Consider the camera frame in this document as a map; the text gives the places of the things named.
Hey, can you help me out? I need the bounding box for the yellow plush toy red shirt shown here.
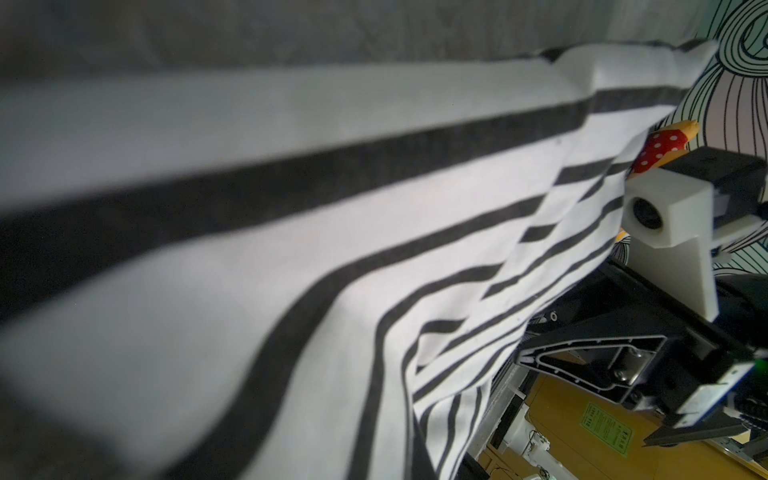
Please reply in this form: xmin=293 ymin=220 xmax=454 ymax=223
xmin=627 ymin=120 xmax=701 ymax=179

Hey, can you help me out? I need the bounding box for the black white striped tank top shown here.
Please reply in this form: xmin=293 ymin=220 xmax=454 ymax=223
xmin=1 ymin=40 xmax=718 ymax=479

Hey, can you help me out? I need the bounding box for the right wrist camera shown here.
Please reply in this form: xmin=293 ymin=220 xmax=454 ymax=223
xmin=622 ymin=147 xmax=767 ymax=322

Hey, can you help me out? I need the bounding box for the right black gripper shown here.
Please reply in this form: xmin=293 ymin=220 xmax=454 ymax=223
xmin=516 ymin=260 xmax=767 ymax=447

